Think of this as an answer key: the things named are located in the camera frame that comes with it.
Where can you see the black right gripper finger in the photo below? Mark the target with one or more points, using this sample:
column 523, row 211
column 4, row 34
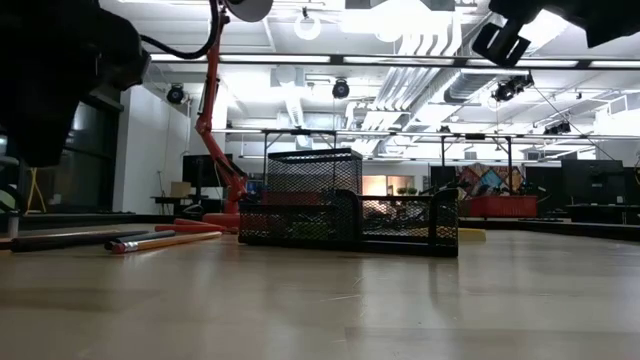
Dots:
column 510, row 52

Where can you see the red desk lamp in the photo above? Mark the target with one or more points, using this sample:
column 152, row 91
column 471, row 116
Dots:
column 212, row 75

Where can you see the black pen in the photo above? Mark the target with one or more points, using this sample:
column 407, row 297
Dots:
column 60, row 241
column 145, row 236

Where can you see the yellow sticky note pad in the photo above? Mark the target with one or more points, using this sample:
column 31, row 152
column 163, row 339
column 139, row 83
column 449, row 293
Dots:
column 472, row 235

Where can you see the black mesh desk organizer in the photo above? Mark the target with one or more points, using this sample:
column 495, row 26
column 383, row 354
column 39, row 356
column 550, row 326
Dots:
column 350, row 220

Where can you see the colourful patchwork quilt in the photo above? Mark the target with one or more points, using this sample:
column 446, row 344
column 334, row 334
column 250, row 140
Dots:
column 487, row 180

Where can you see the large black monitor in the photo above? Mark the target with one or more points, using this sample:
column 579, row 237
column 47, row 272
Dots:
column 592, row 182

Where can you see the red storage bin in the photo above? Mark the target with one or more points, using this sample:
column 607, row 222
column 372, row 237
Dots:
column 502, row 207
column 290, row 197

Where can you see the cardboard box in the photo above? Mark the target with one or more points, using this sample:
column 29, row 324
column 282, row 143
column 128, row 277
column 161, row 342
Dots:
column 180, row 189

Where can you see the dark background desk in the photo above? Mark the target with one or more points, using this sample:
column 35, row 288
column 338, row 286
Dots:
column 185, row 202

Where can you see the round white ceiling lamp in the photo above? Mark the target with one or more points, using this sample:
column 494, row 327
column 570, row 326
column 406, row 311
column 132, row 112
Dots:
column 297, row 26

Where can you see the long ceiling light strip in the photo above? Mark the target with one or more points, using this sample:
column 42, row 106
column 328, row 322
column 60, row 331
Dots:
column 275, row 58

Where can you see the silver ventilation duct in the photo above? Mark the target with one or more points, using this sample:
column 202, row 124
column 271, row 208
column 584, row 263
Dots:
column 465, row 87

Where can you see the white cylinder post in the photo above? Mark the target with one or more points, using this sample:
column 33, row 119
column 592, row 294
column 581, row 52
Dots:
column 13, row 225

